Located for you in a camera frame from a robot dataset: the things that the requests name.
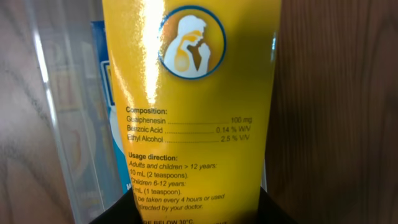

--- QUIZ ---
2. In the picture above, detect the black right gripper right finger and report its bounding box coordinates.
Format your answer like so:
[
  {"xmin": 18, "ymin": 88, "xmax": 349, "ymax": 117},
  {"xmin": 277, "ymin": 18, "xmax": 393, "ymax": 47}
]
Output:
[{"xmin": 256, "ymin": 187, "xmax": 297, "ymax": 224}]

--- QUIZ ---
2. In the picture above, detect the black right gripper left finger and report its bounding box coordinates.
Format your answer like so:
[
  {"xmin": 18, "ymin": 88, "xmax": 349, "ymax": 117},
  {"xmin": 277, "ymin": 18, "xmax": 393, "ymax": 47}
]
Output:
[{"xmin": 90, "ymin": 189, "xmax": 143, "ymax": 224}]

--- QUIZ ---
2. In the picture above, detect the blue cooling patch box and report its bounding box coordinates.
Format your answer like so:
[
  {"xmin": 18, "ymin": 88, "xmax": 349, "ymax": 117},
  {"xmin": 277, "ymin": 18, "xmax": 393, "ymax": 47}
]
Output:
[{"xmin": 90, "ymin": 21, "xmax": 131, "ymax": 193}]

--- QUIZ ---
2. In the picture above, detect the clear plastic container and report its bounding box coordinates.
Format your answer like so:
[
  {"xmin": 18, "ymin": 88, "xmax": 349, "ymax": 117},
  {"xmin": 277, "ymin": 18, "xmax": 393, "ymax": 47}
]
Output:
[{"xmin": 24, "ymin": 0, "xmax": 279, "ymax": 224}]

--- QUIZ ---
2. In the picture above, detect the yellow cough syrup box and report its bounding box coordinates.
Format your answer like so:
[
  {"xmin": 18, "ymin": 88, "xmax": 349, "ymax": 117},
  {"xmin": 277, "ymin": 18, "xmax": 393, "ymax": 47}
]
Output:
[{"xmin": 103, "ymin": 0, "xmax": 281, "ymax": 223}]

